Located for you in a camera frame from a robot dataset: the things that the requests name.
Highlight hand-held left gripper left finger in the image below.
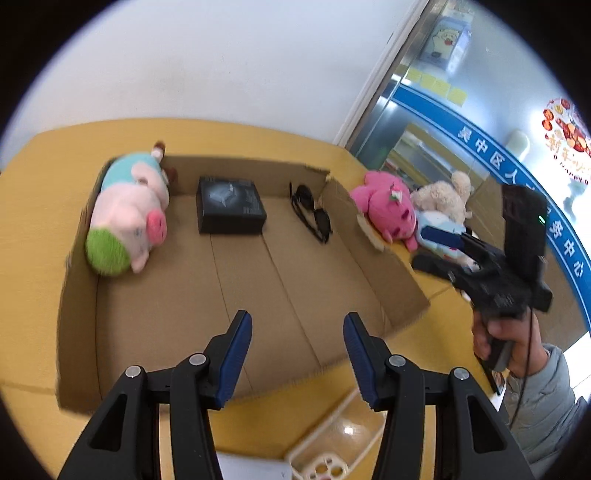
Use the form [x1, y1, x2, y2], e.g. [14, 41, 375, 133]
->
[58, 310, 254, 480]

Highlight black product box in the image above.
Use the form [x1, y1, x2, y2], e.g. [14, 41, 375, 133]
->
[196, 176, 269, 235]

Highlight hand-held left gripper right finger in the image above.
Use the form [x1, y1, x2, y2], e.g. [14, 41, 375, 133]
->
[342, 312, 536, 480]

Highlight beige plush toy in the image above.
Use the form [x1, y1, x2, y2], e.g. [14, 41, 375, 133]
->
[411, 171, 474, 227]

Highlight person's right forearm grey sleeve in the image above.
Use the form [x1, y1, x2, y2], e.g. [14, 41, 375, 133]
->
[501, 344, 583, 467]

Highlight white phone case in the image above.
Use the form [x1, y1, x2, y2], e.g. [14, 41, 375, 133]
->
[285, 388, 393, 480]

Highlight black sunglasses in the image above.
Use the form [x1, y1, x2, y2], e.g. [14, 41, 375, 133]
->
[289, 182, 333, 244]

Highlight white folding phone stand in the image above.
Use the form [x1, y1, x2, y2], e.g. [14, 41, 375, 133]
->
[217, 452, 291, 480]

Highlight person's right hand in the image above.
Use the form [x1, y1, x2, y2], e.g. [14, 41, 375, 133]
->
[472, 314, 550, 377]

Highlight brown cardboard box tray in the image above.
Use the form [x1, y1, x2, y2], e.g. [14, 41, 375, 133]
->
[55, 154, 430, 411]

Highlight light blue plush toy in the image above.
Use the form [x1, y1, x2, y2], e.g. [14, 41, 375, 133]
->
[413, 210, 476, 268]

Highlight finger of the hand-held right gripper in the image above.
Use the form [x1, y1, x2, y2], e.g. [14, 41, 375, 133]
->
[411, 254, 462, 282]
[455, 233, 504, 265]

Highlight metal door frame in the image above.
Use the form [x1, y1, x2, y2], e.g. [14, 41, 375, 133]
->
[332, 0, 435, 153]

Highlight red festive glass decal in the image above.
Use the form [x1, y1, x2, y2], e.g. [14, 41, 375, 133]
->
[541, 97, 591, 171]

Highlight blue band glass sign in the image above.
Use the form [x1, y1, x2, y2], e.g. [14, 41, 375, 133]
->
[392, 83, 591, 333]

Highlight cartoon poster on glass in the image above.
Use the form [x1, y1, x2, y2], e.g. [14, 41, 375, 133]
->
[418, 14, 474, 75]

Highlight pink and teal pig plush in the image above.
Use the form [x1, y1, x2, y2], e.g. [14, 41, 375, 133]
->
[85, 141, 178, 277]

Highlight pink plush toy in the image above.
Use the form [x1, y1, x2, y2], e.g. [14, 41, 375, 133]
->
[349, 170, 419, 252]

